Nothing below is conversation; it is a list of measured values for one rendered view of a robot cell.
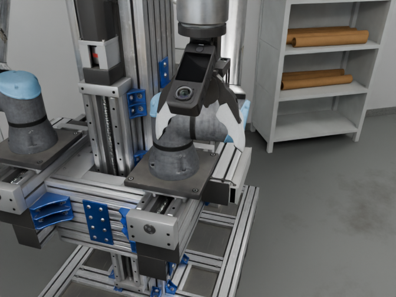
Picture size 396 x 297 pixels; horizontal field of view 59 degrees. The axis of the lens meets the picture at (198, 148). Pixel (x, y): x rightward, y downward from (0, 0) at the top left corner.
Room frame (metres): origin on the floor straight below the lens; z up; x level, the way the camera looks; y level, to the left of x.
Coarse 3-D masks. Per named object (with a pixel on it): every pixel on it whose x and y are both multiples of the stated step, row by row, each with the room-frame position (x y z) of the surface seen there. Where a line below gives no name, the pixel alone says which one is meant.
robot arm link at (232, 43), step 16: (240, 0) 0.94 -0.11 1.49; (240, 16) 0.92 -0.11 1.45; (240, 32) 0.91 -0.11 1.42; (224, 48) 0.89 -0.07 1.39; (240, 48) 0.90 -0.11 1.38; (240, 64) 0.89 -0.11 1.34; (224, 80) 0.86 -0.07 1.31; (240, 80) 0.88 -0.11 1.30; (240, 96) 0.84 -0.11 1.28; (208, 112) 0.82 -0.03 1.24; (208, 128) 0.80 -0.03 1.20; (224, 128) 0.80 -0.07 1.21
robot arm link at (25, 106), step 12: (12, 72) 1.05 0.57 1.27; (24, 72) 1.06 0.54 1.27; (0, 84) 0.97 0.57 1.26; (12, 84) 0.97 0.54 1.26; (24, 84) 0.98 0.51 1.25; (36, 84) 1.02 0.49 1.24; (0, 96) 0.98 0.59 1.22; (12, 96) 0.96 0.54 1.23; (24, 96) 0.97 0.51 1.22; (36, 96) 1.00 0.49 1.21; (0, 108) 0.99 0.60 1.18; (12, 108) 0.96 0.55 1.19; (24, 108) 0.97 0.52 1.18; (36, 108) 0.99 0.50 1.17; (12, 120) 0.97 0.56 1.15; (24, 120) 0.97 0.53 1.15; (36, 120) 0.98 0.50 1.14
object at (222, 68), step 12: (180, 24) 0.53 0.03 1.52; (192, 36) 0.50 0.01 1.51; (204, 36) 0.50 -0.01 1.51; (216, 36) 0.51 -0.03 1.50; (216, 48) 0.55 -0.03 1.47; (228, 60) 0.56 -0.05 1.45; (216, 72) 0.50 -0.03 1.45; (228, 72) 0.57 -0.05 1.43; (216, 84) 0.50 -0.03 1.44; (228, 84) 0.56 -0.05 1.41; (216, 96) 0.50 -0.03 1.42
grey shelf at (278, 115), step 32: (288, 0) 2.65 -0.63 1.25; (320, 0) 2.71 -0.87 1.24; (352, 0) 2.77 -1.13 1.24; (384, 0) 2.83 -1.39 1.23; (384, 32) 2.85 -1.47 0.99; (256, 64) 3.06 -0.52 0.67; (288, 64) 3.15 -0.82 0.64; (320, 64) 3.22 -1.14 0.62; (352, 64) 3.16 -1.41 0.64; (256, 96) 3.01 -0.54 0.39; (288, 96) 2.70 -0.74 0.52; (320, 96) 2.74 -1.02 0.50; (352, 96) 3.06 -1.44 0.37; (256, 128) 2.94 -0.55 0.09; (288, 128) 2.85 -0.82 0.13; (320, 128) 2.85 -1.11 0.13; (352, 128) 2.85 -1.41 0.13
